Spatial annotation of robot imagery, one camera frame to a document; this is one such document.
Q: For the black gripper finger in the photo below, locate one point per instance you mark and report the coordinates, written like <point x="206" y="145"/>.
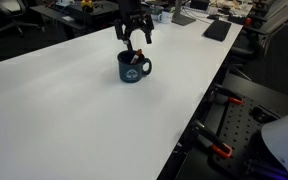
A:
<point x="120" y="31"/>
<point x="148" y="30"/>

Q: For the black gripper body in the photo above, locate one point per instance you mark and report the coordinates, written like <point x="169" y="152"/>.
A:
<point x="130" y="11"/>

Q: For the marker with orange cap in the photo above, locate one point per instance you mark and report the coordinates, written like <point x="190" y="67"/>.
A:
<point x="138" y="55"/>

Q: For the dark teal mug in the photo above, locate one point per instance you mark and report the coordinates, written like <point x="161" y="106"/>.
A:
<point x="130" y="75"/>

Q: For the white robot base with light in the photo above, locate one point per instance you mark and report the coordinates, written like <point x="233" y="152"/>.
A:
<point x="284" y="140"/>

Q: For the white mug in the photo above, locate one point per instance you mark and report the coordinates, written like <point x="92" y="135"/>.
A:
<point x="165" y="17"/>

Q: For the grey monitor stand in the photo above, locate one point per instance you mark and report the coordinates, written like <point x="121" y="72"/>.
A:
<point x="182" y="18"/>

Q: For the yellow object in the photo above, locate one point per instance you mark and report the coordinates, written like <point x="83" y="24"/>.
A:
<point x="86" y="4"/>

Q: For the black desk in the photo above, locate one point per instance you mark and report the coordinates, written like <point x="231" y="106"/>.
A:
<point x="67" y="15"/>

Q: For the black computer mouse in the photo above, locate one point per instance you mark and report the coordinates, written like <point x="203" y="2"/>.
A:
<point x="213" y="16"/>

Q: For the black flat rectangular pad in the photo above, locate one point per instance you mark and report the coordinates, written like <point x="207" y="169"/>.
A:
<point x="217" y="30"/>

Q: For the small red object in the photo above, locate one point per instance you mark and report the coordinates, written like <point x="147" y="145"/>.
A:
<point x="248" y="21"/>

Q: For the black office chair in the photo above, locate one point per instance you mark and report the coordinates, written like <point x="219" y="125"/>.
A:
<point x="250" y="50"/>

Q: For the grey office chair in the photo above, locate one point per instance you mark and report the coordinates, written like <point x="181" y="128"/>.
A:
<point x="4" y="10"/>

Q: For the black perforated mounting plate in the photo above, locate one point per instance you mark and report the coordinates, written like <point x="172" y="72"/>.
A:
<point x="237" y="130"/>

